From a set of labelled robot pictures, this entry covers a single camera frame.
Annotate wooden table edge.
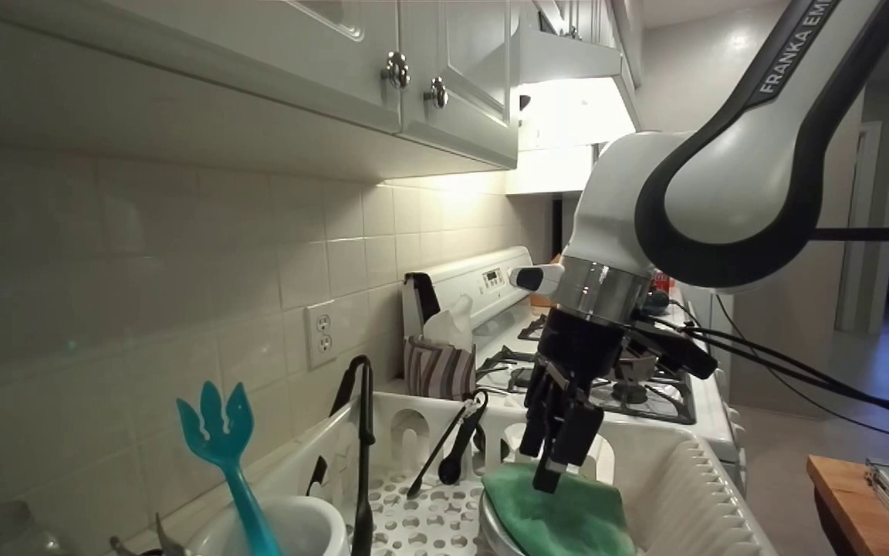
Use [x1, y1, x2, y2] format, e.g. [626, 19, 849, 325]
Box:
[806, 454, 889, 556]

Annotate striped tissue box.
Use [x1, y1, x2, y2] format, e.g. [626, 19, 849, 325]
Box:
[405, 308, 476, 399]

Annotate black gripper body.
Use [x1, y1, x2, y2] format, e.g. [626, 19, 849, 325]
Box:
[530, 308, 625, 413]

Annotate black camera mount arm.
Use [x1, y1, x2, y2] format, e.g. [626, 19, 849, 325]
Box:
[810, 230, 889, 240]

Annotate white upper cabinets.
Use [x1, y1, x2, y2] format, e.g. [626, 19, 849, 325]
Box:
[0, 0, 517, 180]

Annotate white plastic dish rack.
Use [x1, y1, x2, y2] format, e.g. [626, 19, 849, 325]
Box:
[191, 390, 781, 556]

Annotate white wall outlet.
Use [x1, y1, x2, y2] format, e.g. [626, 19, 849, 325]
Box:
[305, 299, 338, 369]

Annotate black ladle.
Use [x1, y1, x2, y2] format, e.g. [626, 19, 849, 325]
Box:
[407, 390, 489, 497]

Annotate white range hood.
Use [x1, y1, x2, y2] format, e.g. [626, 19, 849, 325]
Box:
[503, 0, 636, 195]

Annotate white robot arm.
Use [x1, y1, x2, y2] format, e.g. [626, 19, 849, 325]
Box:
[512, 0, 889, 493]

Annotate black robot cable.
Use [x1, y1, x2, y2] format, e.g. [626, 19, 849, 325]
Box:
[626, 306, 889, 445]

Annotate white utensil cup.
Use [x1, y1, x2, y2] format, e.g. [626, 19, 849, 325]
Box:
[191, 497, 349, 556]

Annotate teal pasta fork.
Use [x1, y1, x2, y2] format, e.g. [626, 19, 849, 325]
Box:
[177, 384, 284, 556]

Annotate green towel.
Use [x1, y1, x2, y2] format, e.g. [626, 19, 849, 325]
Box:
[481, 463, 641, 556]

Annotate white gas stove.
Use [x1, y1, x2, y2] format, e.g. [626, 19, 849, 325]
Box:
[402, 246, 748, 482]

